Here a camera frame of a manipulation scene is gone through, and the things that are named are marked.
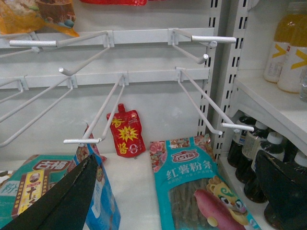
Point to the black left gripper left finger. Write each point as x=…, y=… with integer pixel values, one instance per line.
x=65, y=206

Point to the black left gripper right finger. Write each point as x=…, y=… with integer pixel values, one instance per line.
x=285, y=186

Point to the white water shelf board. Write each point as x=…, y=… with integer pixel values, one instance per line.
x=283, y=112

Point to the blue snack bag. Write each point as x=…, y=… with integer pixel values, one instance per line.
x=103, y=212

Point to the dark tea bottle front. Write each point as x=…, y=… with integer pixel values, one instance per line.
x=252, y=141

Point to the green seasoning box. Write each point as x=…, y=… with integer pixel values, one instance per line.
x=29, y=183

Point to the dark tea bottle middle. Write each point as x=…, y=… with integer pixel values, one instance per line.
x=238, y=140

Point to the teal sweet potato noodle bag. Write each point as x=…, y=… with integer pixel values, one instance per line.
x=191, y=193

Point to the white slotted upright left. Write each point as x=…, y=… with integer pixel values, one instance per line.
x=216, y=18

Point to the red sauce pouch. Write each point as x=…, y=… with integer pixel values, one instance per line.
x=126, y=129

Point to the yellow white bottle rear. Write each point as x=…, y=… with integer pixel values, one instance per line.
x=282, y=37

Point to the yellow green label bottle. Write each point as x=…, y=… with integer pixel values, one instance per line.
x=295, y=64

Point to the white upper left hook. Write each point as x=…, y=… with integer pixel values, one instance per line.
x=72, y=48

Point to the orange food packet hanging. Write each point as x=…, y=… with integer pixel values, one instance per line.
x=25, y=16

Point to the red packet hanging top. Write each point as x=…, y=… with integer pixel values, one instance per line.
x=117, y=2

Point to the white wire hook left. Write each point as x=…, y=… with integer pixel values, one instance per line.
x=38, y=116

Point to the white hook rail lower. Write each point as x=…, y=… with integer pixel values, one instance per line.
x=27, y=82

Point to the white hook rail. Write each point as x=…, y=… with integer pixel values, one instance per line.
x=120, y=36
x=27, y=82

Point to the white slotted upright post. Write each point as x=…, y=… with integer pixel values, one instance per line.
x=234, y=22

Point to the white hook rail upper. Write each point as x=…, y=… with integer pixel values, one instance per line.
x=120, y=36

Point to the white upper wire hook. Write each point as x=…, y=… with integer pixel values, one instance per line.
x=209, y=41

